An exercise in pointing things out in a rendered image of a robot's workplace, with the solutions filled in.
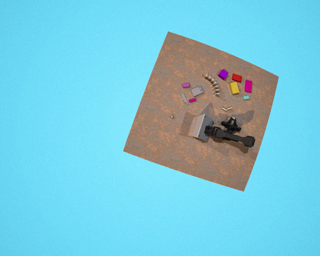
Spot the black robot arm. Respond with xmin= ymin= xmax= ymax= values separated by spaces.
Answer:
xmin=204 ymin=124 xmax=255 ymax=148

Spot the purple block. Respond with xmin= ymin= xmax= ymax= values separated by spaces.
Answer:
xmin=218 ymin=69 xmax=229 ymax=80

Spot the yellow rectangular block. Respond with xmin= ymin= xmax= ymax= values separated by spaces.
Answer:
xmin=229 ymin=82 xmax=239 ymax=94

